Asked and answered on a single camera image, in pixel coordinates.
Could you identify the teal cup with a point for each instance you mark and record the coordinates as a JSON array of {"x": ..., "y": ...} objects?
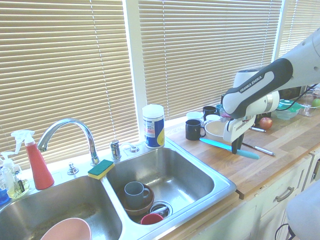
[{"x": 219, "y": 108}]

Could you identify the clear yellow soap dispenser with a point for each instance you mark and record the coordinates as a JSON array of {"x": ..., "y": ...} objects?
[{"x": 16, "y": 186}]

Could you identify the wide beige window blind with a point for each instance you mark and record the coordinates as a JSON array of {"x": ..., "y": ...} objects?
[{"x": 62, "y": 62}]

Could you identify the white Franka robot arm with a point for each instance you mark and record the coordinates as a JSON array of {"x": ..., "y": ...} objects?
[{"x": 262, "y": 82}]

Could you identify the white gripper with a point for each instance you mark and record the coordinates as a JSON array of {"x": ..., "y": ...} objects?
[{"x": 235, "y": 130}]

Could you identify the red mug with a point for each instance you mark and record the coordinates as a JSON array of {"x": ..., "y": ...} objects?
[{"x": 151, "y": 219}]

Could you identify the white ceramic mug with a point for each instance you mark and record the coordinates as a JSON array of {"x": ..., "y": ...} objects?
[
  {"x": 213, "y": 118},
  {"x": 195, "y": 116}
]

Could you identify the chrome sink hole cap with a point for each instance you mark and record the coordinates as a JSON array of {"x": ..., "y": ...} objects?
[{"x": 72, "y": 169}]

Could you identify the yellow green sponge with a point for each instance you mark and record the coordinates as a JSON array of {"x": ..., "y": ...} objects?
[{"x": 100, "y": 170}]

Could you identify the cream kitchen cabinet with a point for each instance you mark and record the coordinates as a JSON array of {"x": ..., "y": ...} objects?
[{"x": 265, "y": 215}]

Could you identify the black mug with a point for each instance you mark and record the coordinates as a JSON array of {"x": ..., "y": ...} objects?
[
  {"x": 208, "y": 112},
  {"x": 192, "y": 131}
]

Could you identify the black appliance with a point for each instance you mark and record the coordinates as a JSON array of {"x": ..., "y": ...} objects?
[{"x": 290, "y": 93}]

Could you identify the red spray bottle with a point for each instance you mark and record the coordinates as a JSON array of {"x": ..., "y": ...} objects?
[{"x": 40, "y": 170}]

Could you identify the metal sink drain strainer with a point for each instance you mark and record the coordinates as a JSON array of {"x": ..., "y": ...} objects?
[{"x": 166, "y": 207}]

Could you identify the clear plastic container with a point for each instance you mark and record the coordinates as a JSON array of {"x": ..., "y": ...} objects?
[{"x": 308, "y": 107}]

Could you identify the narrow beige window blind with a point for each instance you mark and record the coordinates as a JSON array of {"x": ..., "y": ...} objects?
[{"x": 297, "y": 25}]

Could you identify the green apple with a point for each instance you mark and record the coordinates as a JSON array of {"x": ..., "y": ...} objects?
[{"x": 316, "y": 102}]

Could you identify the teal plastic knife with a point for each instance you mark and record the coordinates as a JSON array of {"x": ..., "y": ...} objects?
[{"x": 217, "y": 144}]

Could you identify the red apple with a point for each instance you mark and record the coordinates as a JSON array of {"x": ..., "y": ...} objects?
[{"x": 265, "y": 123}]

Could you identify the disinfecting wipes canister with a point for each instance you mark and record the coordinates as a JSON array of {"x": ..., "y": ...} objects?
[{"x": 153, "y": 130}]

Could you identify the chrome gooseneck faucet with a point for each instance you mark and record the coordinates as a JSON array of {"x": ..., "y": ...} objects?
[{"x": 88, "y": 136}]

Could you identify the grey blue mug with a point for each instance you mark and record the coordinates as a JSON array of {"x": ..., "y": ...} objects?
[{"x": 133, "y": 195}]

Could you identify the blue soap bottle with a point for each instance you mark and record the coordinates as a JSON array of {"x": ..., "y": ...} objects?
[{"x": 3, "y": 195}]

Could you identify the large white bowl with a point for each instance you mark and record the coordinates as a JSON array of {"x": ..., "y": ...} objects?
[{"x": 212, "y": 130}]

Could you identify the pink plastic bowl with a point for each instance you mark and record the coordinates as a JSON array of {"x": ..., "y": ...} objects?
[{"x": 67, "y": 230}]

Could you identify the stainless steel double sink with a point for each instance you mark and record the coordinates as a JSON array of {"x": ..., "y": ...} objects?
[{"x": 175, "y": 172}]

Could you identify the silver metal utensil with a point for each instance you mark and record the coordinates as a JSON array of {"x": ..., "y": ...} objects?
[{"x": 257, "y": 129}]

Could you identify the green lidded plastic container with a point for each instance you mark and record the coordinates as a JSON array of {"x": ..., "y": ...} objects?
[{"x": 287, "y": 110}]

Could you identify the brown bowl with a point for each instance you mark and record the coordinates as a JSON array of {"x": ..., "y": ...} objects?
[{"x": 135, "y": 212}]

